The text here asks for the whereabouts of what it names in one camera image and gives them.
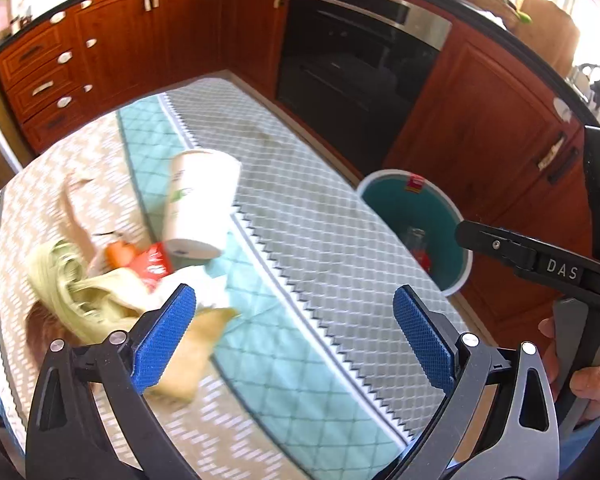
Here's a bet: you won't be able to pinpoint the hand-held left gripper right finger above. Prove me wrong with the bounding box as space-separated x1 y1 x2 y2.
390 284 561 480

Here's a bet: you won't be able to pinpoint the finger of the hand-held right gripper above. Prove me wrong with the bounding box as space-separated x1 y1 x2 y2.
454 219 537 275

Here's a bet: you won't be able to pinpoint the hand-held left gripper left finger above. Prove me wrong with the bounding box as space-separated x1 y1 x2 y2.
26 284 198 480

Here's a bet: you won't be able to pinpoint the teal plastic bin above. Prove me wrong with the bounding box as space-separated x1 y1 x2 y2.
356 169 474 297

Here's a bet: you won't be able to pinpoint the white tissue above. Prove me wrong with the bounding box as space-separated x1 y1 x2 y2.
179 265 231 311

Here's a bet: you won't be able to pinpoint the red snack packet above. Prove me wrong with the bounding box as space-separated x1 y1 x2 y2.
130 241 177 292

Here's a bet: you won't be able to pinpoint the red soda can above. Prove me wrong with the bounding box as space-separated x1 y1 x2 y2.
404 226 431 267

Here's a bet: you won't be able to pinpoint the orange peel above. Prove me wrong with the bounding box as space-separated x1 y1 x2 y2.
104 242 136 267

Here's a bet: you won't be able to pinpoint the stack of green paper liners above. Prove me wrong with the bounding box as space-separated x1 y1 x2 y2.
27 240 146 347

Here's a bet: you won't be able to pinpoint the white paper cup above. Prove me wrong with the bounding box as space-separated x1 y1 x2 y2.
161 149 243 261

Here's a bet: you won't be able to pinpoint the person's right hand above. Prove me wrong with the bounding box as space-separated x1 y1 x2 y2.
539 317 600 423

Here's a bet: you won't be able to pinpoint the wooden kitchen cabinets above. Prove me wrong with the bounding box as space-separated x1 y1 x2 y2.
0 0 600 361

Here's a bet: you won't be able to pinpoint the patterned quilted table cover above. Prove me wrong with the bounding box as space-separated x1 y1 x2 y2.
0 77 473 480

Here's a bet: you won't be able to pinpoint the light blue cloth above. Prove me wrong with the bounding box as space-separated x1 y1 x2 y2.
560 420 600 463

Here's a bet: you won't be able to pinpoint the wooden cutting board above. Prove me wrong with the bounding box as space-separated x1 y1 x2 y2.
519 0 582 77

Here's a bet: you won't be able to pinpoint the black built-in oven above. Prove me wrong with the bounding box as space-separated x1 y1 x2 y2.
276 0 454 177

